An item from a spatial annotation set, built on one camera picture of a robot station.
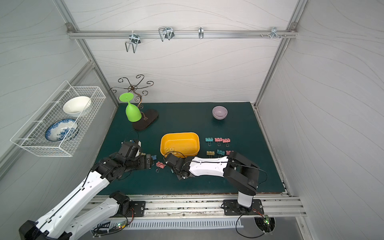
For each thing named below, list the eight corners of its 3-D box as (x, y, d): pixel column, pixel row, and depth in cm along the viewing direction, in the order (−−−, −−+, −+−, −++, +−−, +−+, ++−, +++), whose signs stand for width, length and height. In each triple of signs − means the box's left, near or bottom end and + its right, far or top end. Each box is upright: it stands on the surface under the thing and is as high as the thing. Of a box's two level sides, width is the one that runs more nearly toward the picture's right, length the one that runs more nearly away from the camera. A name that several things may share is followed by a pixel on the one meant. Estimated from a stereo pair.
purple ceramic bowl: (212, 120, 112) (213, 115, 107) (211, 110, 118) (212, 105, 114) (227, 120, 112) (228, 115, 107) (225, 110, 118) (226, 105, 114)
